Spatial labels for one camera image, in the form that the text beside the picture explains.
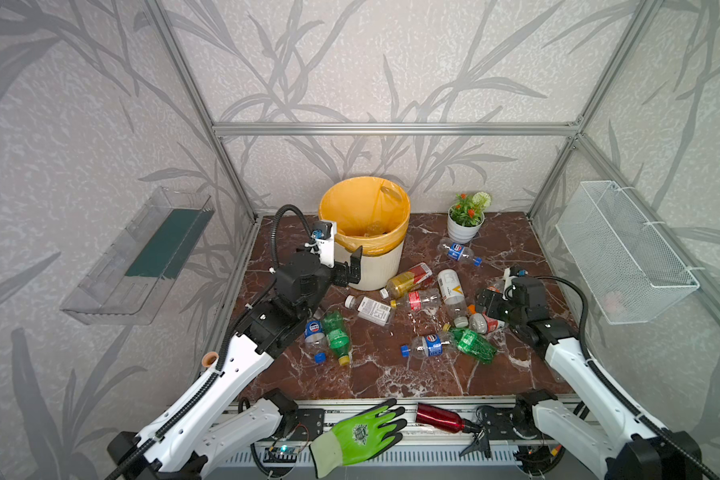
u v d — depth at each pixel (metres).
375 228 1.02
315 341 0.86
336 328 0.86
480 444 0.70
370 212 1.00
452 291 0.92
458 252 1.05
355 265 0.61
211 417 0.42
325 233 0.54
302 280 0.47
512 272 0.75
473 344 0.85
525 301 0.64
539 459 0.74
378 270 0.90
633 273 0.61
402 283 0.94
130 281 0.66
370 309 0.91
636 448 0.39
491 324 0.85
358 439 0.71
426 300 0.91
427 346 0.83
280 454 0.72
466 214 1.01
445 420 0.71
